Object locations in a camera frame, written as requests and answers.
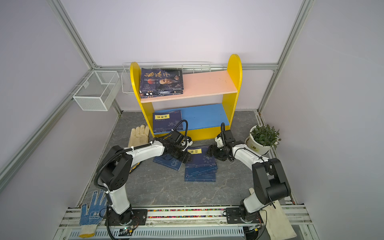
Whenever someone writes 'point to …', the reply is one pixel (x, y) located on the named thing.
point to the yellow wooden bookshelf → (206, 104)
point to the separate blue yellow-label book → (165, 130)
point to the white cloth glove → (277, 223)
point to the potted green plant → (261, 139)
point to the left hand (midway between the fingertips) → (188, 160)
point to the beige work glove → (139, 136)
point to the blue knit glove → (89, 221)
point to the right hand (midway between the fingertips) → (210, 155)
